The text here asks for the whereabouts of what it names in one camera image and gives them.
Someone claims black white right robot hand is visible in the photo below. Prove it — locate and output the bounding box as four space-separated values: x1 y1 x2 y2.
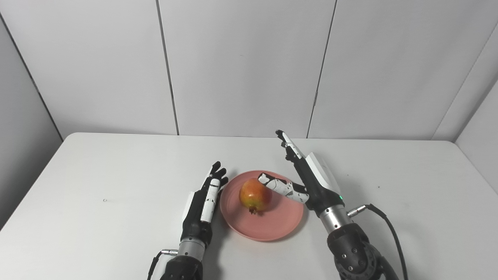
258 129 345 217

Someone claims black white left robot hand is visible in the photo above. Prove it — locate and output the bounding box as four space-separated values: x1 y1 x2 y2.
180 161 229 246

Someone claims pink round plate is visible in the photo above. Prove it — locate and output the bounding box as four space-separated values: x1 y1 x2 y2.
220 170 304 242

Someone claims red yellow pomegranate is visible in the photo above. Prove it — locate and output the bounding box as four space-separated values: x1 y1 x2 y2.
239 178 273 215

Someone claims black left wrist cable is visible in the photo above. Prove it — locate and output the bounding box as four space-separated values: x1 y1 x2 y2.
147 249 179 280

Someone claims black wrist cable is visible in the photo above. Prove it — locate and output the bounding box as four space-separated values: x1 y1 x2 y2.
347 204 409 280
147 249 179 280

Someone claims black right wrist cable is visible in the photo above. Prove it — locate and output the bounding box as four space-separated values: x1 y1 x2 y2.
347 204 409 280

